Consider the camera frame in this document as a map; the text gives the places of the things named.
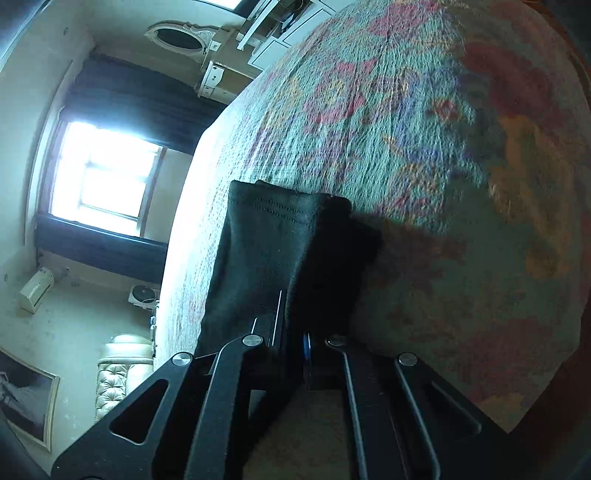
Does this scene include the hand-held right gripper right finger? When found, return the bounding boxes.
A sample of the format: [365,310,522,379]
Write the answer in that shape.
[300,331,522,480]

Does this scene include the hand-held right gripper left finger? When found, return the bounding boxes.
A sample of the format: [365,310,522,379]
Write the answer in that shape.
[51,290,289,480]

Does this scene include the black pants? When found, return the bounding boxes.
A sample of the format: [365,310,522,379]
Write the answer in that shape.
[194,179,383,393]

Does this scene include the white fan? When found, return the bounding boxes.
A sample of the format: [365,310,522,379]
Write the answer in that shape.
[128,283,161,311]

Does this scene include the beige tufted leather headboard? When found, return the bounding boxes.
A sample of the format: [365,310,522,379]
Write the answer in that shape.
[95,333,155,424]

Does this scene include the dark blue curtain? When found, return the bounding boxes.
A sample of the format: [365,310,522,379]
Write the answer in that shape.
[34,213,170,283]
[68,52,228,156]

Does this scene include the bright window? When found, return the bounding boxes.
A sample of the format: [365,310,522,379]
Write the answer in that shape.
[48,121,165,237]

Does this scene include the bed with floral cover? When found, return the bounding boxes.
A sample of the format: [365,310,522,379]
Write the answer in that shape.
[154,0,587,480]

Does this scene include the white air conditioner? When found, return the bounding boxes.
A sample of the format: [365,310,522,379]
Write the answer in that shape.
[17,267,56,315]

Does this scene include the cream dressing table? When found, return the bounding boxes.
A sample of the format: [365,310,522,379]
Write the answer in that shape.
[198,59,260,106]

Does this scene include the oval vanity mirror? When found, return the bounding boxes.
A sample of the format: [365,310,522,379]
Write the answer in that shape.
[144,20,216,59]

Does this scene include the white TV stand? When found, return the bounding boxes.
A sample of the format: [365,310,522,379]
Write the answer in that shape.
[235,0,305,51]

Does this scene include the framed wall picture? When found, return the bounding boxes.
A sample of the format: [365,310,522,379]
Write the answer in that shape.
[0,345,62,452]

